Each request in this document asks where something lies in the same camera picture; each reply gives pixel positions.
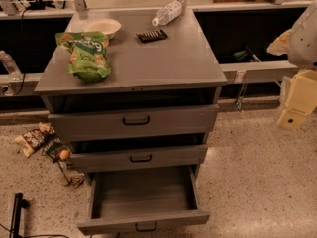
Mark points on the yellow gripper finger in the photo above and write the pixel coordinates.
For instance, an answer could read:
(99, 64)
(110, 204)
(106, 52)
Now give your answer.
(280, 45)
(300, 102)

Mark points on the green rice chip bag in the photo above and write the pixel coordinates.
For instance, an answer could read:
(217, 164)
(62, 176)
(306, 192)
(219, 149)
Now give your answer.
(88, 60)

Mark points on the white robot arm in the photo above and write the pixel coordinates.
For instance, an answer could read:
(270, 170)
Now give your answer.
(300, 45)

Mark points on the grey top drawer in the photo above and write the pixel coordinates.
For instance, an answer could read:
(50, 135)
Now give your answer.
(133, 123)

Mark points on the grey middle drawer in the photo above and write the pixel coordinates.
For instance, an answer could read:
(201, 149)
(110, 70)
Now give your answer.
(139, 158)

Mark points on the grey drawer cabinet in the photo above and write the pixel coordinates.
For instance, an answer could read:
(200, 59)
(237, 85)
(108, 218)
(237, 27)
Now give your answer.
(179, 71)

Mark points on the grey open bottom drawer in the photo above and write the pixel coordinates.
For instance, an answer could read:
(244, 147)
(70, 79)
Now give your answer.
(143, 200)

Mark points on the dark green bag on floor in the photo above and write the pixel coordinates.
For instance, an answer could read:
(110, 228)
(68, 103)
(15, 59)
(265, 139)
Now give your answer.
(52, 149)

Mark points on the brown chip bag on floor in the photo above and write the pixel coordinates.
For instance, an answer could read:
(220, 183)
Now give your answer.
(35, 138)

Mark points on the clear plastic water bottle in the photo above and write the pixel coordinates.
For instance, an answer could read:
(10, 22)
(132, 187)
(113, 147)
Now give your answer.
(167, 14)

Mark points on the white paper bowl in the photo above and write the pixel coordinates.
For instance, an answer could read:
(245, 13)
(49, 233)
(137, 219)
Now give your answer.
(107, 26)

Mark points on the orange ball on floor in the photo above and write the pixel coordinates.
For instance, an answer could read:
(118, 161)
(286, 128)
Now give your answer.
(64, 154)

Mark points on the clear bottle at left edge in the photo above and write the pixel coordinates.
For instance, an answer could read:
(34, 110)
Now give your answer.
(10, 66)

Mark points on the black stand on floor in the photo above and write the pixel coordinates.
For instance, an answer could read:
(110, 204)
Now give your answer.
(20, 203)

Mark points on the green handled tool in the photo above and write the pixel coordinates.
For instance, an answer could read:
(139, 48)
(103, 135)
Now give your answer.
(246, 53)

